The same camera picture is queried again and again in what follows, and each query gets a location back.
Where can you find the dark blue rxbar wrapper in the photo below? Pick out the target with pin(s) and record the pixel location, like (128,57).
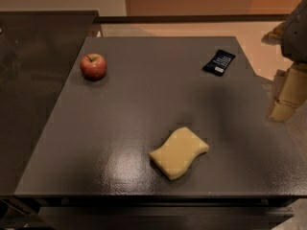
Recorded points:
(219,63)

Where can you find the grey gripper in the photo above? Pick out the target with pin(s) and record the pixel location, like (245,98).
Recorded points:
(295,37)

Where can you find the red apple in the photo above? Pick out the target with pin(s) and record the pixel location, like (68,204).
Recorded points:
(93,67)

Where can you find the yellow wavy sponge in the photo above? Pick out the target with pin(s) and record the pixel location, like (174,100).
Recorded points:
(178,152)

